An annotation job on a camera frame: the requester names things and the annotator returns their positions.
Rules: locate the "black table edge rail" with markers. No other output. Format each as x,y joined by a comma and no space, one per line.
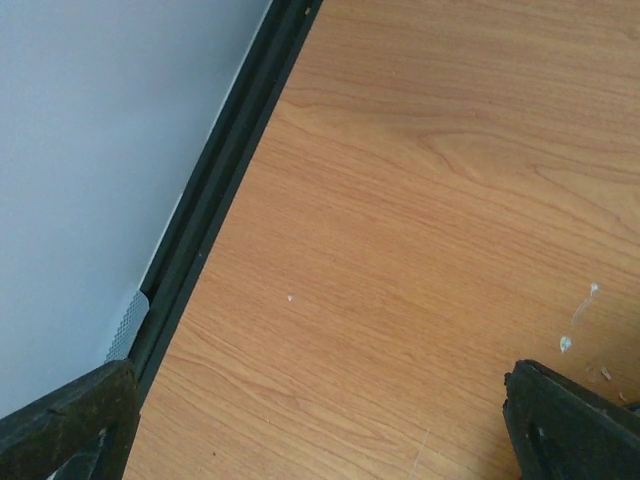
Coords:
211,188

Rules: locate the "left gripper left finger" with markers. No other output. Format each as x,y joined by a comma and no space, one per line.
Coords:
82,430

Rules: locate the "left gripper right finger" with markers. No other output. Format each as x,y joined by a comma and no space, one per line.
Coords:
560,430

